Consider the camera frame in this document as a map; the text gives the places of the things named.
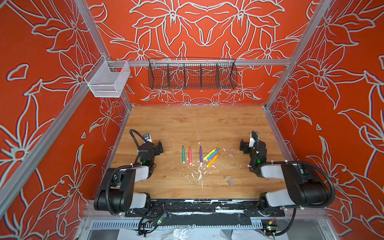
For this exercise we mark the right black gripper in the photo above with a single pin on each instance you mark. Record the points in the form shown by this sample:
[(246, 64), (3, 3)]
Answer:
[(245, 146)]

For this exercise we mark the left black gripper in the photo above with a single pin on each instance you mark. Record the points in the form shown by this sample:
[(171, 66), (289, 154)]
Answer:
[(157, 147)]

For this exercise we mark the green pen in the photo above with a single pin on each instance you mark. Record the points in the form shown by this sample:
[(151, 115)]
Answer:
[(183, 155)]

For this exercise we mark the orange pen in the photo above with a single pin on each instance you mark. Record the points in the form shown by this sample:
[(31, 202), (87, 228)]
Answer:
[(212, 160)]

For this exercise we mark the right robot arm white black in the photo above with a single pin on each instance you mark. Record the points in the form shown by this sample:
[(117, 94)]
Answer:
[(307, 186)]

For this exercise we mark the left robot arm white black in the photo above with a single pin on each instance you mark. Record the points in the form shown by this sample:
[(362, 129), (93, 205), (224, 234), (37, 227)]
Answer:
[(116, 193)]

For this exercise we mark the pink pen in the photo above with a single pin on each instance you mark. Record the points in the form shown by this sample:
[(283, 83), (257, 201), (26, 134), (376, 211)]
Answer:
[(190, 156)]

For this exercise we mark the blue pen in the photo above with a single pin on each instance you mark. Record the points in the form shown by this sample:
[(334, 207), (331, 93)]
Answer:
[(212, 154)]

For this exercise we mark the yellow pen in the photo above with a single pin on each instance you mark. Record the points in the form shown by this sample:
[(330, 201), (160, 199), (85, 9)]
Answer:
[(209, 154)]

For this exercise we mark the purple pen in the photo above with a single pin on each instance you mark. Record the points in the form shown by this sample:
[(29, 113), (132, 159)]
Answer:
[(201, 155)]

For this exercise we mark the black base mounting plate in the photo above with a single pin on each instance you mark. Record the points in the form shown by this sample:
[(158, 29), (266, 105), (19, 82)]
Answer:
[(248, 207)]

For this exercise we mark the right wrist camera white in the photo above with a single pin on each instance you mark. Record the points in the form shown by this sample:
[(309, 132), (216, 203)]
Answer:
[(254, 140)]

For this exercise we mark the black wire basket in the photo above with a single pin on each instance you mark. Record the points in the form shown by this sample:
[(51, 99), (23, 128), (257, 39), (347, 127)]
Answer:
[(192, 74)]

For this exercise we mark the white wire basket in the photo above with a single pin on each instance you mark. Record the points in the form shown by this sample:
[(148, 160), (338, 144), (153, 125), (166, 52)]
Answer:
[(107, 79)]

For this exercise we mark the white cable duct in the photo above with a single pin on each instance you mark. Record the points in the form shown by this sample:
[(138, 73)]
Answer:
[(133, 224)]

